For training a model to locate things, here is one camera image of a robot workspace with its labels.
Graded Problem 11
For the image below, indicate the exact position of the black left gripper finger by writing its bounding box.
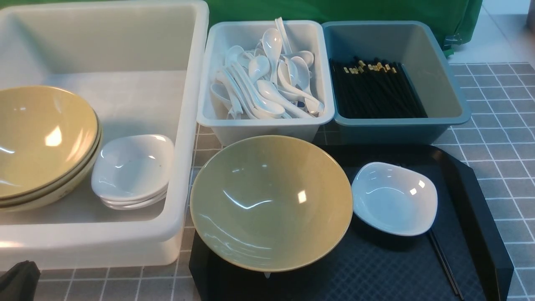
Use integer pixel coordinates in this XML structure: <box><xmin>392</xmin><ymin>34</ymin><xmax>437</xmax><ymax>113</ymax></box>
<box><xmin>0</xmin><ymin>260</ymin><xmax>41</xmax><ymax>301</ymax></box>

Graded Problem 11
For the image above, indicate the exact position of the bottom stacked yellow bowl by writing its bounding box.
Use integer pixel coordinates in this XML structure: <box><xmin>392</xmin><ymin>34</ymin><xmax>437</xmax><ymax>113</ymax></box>
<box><xmin>0</xmin><ymin>138</ymin><xmax>102</xmax><ymax>213</ymax></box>

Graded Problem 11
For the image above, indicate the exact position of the white plastic spoon bin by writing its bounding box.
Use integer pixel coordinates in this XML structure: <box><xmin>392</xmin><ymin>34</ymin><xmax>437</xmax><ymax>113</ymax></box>
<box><xmin>197</xmin><ymin>20</ymin><xmax>335</xmax><ymax>145</ymax></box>

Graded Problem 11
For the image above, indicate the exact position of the yellow-green noodle bowl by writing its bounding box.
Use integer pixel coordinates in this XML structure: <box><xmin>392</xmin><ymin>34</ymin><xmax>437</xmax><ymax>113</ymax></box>
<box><xmin>190</xmin><ymin>135</ymin><xmax>353</xmax><ymax>273</ymax></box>

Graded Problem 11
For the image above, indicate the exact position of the stacked yellow bowl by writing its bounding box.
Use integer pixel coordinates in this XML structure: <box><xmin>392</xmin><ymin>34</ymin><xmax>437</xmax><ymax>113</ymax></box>
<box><xmin>0</xmin><ymin>138</ymin><xmax>102</xmax><ymax>213</ymax></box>
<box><xmin>0</xmin><ymin>85</ymin><xmax>99</xmax><ymax>199</ymax></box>
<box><xmin>0</xmin><ymin>114</ymin><xmax>102</xmax><ymax>208</ymax></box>

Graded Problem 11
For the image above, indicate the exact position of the pile of white spoons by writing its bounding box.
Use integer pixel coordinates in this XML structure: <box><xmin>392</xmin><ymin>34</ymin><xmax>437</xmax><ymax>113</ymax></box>
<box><xmin>209</xmin><ymin>17</ymin><xmax>325</xmax><ymax>120</ymax></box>

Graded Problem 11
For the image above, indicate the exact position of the blue plastic chopstick bin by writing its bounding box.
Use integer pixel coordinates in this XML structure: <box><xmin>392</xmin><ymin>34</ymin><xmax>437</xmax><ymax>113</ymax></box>
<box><xmin>322</xmin><ymin>20</ymin><xmax>471</xmax><ymax>144</ymax></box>

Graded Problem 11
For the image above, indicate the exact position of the bundle of black chopsticks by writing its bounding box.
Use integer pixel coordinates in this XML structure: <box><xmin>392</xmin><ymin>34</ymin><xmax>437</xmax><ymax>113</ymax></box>
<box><xmin>329</xmin><ymin>56</ymin><xmax>428</xmax><ymax>119</ymax></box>

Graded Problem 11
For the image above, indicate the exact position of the top stacked yellow bowl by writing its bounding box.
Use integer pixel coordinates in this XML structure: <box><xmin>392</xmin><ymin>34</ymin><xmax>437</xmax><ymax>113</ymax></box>
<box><xmin>0</xmin><ymin>85</ymin><xmax>99</xmax><ymax>199</ymax></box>

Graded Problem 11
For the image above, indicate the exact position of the top stacked white dish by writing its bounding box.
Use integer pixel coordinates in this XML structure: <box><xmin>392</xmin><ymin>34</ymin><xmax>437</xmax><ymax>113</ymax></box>
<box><xmin>91</xmin><ymin>135</ymin><xmax>175</xmax><ymax>207</ymax></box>

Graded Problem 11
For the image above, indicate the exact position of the middle stacked yellow bowl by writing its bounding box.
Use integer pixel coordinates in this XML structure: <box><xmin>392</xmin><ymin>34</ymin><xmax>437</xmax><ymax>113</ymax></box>
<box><xmin>0</xmin><ymin>114</ymin><xmax>102</xmax><ymax>208</ymax></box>

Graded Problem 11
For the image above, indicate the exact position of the black plastic serving tray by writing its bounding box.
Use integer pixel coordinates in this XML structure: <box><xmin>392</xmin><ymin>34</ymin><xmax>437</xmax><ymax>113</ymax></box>
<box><xmin>189</xmin><ymin>144</ymin><xmax>514</xmax><ymax>301</ymax></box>

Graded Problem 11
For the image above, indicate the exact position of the white square sauce dish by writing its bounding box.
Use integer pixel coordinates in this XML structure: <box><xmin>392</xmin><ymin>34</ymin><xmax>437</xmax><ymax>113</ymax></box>
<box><xmin>351</xmin><ymin>162</ymin><xmax>438</xmax><ymax>237</ymax></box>

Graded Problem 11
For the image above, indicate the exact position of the lower stacked white dish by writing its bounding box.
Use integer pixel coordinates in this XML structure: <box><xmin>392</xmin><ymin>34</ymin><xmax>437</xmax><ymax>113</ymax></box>
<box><xmin>101</xmin><ymin>185</ymin><xmax>168</xmax><ymax>210</ymax></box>

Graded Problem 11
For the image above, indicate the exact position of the stacked white dish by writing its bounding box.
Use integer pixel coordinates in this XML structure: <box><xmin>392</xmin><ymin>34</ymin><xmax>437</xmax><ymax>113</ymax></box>
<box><xmin>101</xmin><ymin>185</ymin><xmax>168</xmax><ymax>210</ymax></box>
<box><xmin>91</xmin><ymin>135</ymin><xmax>175</xmax><ymax>207</ymax></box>

